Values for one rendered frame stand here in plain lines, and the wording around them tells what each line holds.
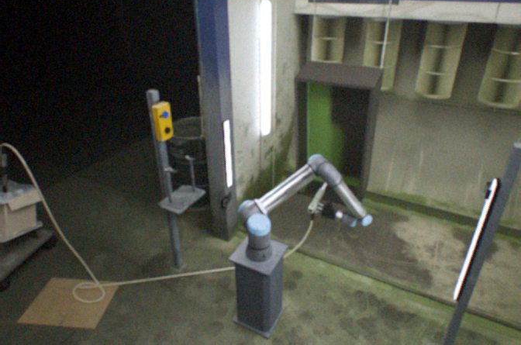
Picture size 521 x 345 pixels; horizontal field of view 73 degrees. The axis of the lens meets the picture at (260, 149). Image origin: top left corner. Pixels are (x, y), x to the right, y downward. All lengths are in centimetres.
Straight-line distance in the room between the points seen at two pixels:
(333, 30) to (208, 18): 161
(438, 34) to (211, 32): 208
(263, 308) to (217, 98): 159
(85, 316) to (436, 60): 371
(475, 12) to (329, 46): 133
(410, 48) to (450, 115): 83
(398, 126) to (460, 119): 61
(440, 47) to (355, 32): 97
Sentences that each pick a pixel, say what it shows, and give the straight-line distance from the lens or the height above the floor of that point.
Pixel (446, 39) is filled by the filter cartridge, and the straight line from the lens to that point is 373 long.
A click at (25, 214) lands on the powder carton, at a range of 371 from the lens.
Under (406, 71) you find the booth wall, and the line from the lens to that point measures 420.
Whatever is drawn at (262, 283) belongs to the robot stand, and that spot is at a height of 53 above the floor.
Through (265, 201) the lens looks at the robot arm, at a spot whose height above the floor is 94.
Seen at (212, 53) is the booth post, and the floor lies 183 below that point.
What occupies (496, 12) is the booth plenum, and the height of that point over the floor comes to 205.
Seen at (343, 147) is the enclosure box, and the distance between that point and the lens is 336.
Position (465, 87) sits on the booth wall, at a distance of 421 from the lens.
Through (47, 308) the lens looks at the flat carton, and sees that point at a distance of 347.
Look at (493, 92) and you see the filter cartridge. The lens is 384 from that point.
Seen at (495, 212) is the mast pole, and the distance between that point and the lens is 218.
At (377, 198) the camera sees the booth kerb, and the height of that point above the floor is 10.
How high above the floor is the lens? 237
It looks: 27 degrees down
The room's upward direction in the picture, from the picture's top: straight up
